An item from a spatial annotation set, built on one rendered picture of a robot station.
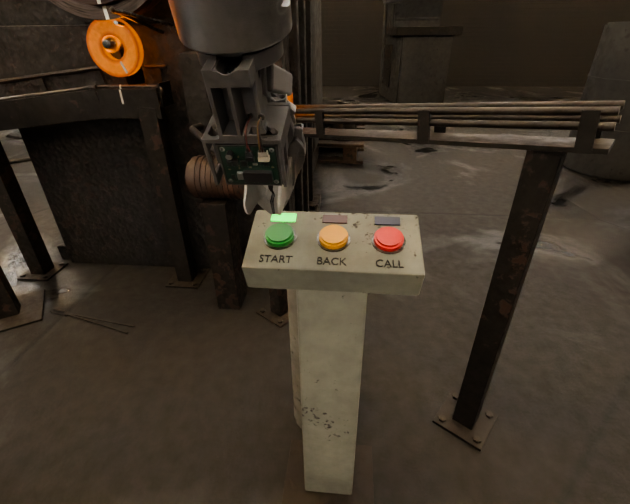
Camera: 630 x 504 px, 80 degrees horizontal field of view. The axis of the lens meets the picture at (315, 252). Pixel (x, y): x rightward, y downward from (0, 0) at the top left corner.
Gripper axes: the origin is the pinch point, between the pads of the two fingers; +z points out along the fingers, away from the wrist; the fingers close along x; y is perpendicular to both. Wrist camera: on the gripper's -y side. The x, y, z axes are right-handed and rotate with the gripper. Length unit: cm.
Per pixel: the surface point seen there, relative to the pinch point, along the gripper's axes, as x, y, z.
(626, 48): 164, -207, 67
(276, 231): -0.4, 0.0, 5.7
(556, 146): 39.9, -16.2, 2.5
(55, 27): -82, -84, 9
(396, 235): 15.9, -0.1, 5.7
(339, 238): 8.3, 0.8, 5.7
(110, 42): -59, -73, 9
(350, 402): 11.0, 13.4, 33.3
